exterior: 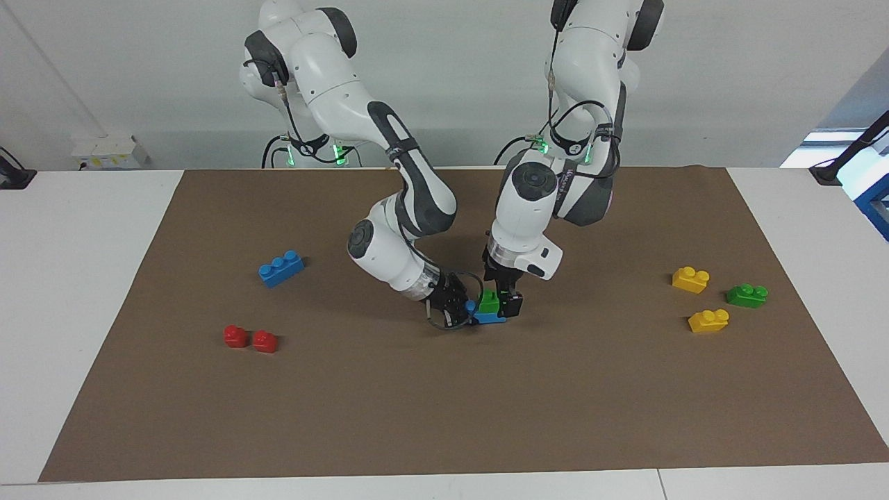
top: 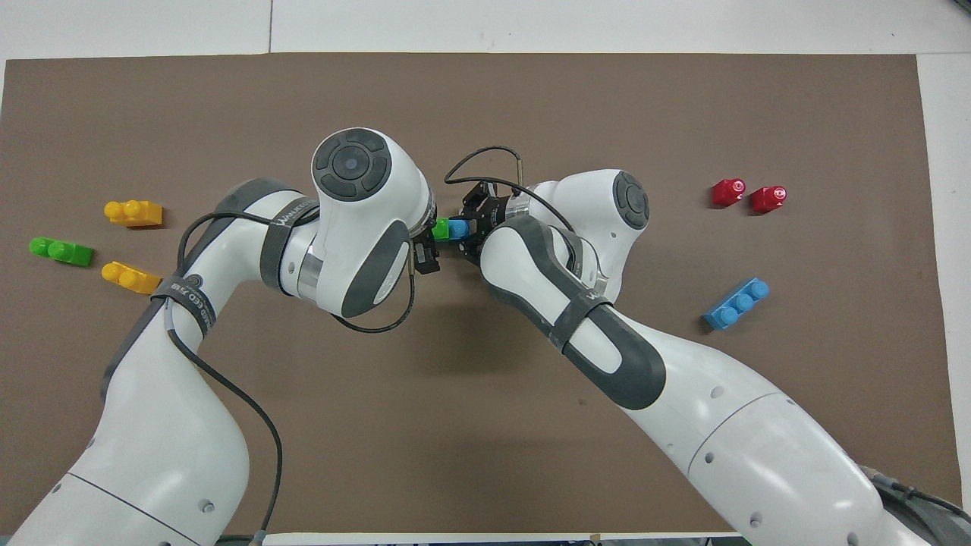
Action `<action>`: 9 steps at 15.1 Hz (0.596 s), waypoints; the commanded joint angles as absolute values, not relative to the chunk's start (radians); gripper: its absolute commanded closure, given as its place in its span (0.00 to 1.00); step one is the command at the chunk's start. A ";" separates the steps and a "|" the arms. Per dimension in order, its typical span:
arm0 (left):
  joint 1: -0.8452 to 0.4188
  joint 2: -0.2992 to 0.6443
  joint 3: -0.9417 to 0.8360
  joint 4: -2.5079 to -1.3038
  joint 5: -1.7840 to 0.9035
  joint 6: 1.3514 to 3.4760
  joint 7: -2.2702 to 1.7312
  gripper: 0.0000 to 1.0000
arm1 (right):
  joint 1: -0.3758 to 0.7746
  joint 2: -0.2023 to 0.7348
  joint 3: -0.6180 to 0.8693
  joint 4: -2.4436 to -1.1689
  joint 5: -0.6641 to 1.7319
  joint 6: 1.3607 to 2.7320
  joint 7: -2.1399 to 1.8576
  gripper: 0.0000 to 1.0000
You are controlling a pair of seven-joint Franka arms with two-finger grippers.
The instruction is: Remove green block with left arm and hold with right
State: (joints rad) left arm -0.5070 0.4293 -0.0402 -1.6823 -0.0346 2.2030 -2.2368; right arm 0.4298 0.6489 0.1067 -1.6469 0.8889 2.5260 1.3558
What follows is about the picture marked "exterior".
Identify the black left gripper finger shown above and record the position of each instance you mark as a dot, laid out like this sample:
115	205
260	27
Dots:
487	285
512	303

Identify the yellow two-stud block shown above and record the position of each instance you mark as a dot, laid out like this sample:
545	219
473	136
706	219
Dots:
708	321
690	280

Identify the blue three-stud block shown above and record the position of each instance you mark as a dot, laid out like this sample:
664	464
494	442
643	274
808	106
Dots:
490	319
280	269

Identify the black camera stand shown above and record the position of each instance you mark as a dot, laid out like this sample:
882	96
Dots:
14	173
837	167

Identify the green two-stud block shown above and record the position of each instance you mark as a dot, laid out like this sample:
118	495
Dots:
489	303
746	296

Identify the red one-stud block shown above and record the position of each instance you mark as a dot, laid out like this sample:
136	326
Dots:
235	337
264	342

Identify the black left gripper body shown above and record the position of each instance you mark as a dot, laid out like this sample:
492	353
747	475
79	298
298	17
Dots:
501	273

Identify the blue metal frame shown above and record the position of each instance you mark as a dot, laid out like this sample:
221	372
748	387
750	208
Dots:
876	201

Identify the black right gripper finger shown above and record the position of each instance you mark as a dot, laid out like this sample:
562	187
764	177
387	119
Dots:
467	321
468	294

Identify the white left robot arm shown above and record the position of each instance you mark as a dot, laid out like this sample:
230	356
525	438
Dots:
590	62

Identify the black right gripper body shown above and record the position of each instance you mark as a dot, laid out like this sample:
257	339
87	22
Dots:
446	297

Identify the white power strip box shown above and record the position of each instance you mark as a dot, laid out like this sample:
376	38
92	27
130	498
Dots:
110	153

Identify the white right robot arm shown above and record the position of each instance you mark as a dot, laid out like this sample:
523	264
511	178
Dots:
333	83

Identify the brown table mat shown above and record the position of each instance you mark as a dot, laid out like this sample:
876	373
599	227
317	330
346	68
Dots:
444	403

